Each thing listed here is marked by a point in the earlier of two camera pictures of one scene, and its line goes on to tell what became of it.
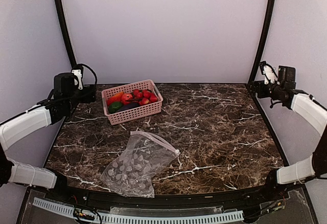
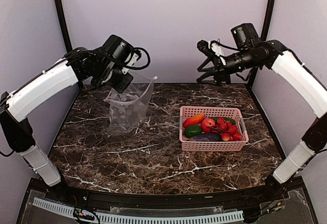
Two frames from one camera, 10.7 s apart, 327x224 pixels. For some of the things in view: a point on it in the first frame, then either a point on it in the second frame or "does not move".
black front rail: x=243 y=197 does not move
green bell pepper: x=114 y=107 -> x=191 y=130
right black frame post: x=272 y=5 does not move
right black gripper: x=260 y=83 -> x=218 y=76
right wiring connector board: x=275 y=205 does not move
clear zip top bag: x=131 y=173 -> x=127 y=109
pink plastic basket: x=134 y=113 -> x=235 y=114
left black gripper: x=90 y=95 -> x=122 y=85
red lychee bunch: x=144 y=97 -> x=228 y=131
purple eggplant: x=128 y=106 -> x=212 y=137
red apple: x=126 y=98 -> x=208 y=124
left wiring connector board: x=80 y=213 does not move
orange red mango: x=116 y=98 -> x=193 y=120
